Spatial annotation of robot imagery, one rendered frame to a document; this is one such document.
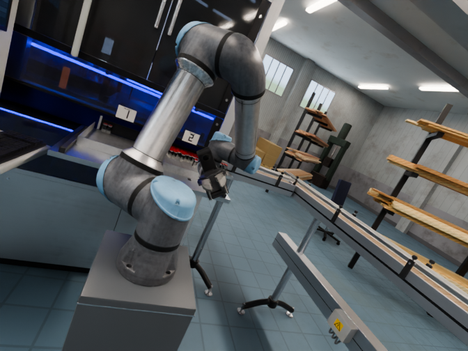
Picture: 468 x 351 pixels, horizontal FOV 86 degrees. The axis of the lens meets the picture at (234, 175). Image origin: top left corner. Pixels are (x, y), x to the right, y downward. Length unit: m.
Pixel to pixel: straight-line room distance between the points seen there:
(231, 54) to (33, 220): 1.33
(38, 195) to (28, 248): 0.32
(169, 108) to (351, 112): 10.54
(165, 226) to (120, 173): 0.18
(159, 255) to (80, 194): 0.95
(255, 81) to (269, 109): 8.61
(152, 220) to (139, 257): 0.10
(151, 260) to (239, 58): 0.52
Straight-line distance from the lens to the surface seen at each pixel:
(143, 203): 0.61
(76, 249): 1.70
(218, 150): 0.96
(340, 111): 10.74
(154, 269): 0.65
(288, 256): 1.89
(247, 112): 0.74
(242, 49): 0.67
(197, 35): 0.72
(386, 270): 1.40
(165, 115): 0.67
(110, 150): 1.15
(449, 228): 3.43
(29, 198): 1.60
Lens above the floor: 1.23
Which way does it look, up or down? 13 degrees down
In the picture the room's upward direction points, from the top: 24 degrees clockwise
